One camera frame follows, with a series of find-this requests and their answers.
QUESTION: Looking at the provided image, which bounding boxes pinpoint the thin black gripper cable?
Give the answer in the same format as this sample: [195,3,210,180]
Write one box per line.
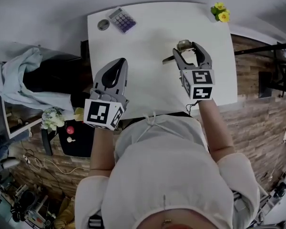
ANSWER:
[185,101,197,115]

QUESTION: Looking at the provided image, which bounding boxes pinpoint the long black pole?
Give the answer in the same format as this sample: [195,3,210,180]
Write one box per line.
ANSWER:
[233,42,286,56]

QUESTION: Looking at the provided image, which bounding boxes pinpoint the yellow bag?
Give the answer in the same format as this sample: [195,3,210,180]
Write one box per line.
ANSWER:
[54,197,76,229]

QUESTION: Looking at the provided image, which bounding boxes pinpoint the black strap buckle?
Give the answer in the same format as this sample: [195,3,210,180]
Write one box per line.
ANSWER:
[89,215,103,229]

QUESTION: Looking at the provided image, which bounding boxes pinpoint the white rectangular frame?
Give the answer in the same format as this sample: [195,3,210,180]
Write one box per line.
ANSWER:
[1,99,42,139]

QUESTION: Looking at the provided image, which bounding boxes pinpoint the white flower bouquet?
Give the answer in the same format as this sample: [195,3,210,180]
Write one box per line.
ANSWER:
[40,106,66,131]

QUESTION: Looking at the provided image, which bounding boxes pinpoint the black metal stand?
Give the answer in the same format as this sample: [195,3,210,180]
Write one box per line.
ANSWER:
[273,49,286,97]

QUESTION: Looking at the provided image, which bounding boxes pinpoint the silver metal clip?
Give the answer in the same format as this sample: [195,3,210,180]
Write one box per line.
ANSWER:
[162,39,196,65]

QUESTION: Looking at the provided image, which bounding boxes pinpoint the black square panel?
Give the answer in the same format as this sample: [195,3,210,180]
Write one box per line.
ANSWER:
[258,71,272,99]

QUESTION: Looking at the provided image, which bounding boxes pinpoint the round grey cable grommet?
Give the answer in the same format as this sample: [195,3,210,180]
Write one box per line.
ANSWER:
[97,19,110,31]

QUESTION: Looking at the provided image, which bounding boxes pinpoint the black square stool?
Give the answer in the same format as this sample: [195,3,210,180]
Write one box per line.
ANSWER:
[58,119,95,157]

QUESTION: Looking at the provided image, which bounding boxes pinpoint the person's white shirt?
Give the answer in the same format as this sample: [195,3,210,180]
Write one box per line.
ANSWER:
[74,112,260,229]

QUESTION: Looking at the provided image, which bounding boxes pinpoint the person's right forearm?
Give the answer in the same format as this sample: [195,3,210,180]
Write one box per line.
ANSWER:
[198,98,235,162]

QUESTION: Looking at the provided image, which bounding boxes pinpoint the white cable with plug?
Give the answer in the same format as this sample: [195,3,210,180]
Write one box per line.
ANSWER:
[23,154,90,175]

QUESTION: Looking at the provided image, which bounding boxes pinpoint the small pale yellow box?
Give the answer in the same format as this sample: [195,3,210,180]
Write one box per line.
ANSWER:
[73,106,85,122]

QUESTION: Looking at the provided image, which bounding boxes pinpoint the purple and grey calculator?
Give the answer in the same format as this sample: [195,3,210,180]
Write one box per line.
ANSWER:
[105,6,138,34]

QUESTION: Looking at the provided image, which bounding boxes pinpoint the light blue cloth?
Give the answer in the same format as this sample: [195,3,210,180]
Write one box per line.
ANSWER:
[0,47,74,112]

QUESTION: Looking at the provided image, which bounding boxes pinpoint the person's left forearm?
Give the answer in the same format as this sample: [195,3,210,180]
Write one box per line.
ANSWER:
[89,127,116,177]

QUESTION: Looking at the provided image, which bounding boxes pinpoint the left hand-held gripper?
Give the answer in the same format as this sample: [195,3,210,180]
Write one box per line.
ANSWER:
[83,57,129,131]

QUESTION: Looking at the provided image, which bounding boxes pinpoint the yellow potted flowers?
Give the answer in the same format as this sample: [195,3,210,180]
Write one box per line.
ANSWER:
[210,1,231,23]

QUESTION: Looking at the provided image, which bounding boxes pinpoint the black office chair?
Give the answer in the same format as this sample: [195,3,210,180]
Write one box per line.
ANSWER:
[22,53,91,156]

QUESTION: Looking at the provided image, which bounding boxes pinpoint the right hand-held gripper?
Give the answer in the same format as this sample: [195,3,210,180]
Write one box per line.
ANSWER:
[173,42,216,100]

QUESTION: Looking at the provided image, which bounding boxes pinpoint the grey strap buckle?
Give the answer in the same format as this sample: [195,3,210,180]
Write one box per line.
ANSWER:
[232,191,247,212]

